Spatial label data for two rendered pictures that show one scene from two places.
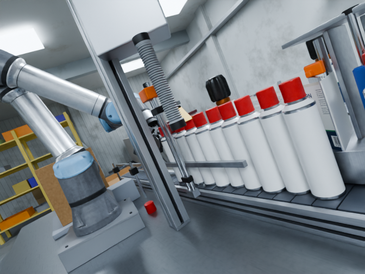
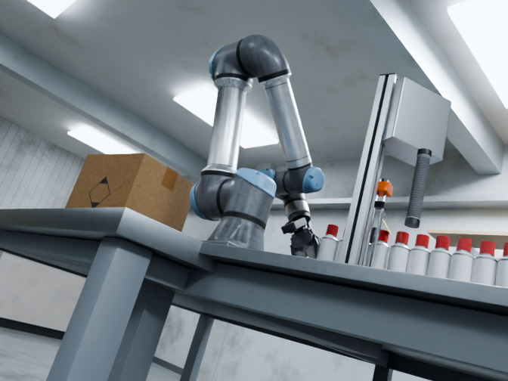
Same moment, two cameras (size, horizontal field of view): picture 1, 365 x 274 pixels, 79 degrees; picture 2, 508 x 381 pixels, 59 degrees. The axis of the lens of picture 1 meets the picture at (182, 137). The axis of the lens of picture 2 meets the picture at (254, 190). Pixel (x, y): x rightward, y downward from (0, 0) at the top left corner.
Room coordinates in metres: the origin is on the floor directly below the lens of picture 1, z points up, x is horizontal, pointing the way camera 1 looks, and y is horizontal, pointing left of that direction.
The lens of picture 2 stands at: (-0.36, 0.76, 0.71)
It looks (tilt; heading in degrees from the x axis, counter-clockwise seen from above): 18 degrees up; 339
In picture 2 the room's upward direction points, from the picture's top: 17 degrees clockwise
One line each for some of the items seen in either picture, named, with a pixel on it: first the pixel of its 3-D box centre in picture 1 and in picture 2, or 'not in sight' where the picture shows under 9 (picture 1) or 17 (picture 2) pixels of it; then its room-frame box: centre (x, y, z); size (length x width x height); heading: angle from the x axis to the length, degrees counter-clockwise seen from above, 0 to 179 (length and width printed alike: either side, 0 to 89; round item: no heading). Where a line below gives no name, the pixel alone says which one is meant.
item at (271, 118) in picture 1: (283, 139); (483, 283); (0.40, -0.17, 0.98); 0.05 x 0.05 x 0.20
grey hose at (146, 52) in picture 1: (159, 83); (418, 187); (0.49, 0.00, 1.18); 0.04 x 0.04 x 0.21
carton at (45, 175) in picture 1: (75, 182); (128, 207); (1.11, 0.59, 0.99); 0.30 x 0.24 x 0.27; 29
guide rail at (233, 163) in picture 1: (149, 164); not in sight; (0.91, 0.17, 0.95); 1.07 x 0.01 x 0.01; 31
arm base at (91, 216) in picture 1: (93, 207); (239, 237); (0.70, 0.35, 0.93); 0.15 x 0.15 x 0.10
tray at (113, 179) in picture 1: (121, 175); not in sight; (1.54, 0.50, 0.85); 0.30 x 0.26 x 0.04; 31
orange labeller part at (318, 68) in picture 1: (313, 69); not in sight; (0.38, -0.25, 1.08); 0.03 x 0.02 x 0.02; 31
